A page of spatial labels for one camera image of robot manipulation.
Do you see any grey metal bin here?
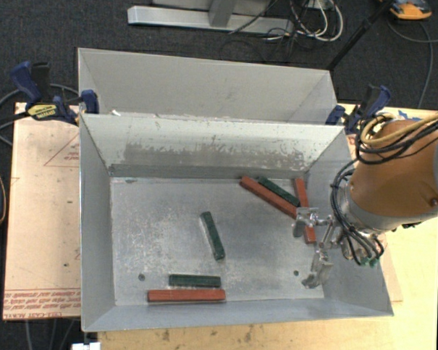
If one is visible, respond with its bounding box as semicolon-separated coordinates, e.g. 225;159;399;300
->
65;47;406;346

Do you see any red-brown flat block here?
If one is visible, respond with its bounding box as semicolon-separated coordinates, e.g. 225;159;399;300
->
237;176;300;219
146;285;228;307
290;178;320;245

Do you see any brown cardboard board red print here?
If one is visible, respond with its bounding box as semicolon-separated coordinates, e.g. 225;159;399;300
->
1;101;413;339

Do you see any dark green flat block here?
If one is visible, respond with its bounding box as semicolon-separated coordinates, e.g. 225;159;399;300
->
197;210;228;262
168;273;222;290
256;175;302;207

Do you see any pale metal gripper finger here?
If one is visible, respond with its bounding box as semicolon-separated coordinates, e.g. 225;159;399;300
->
291;205;330;240
300;243;335;291

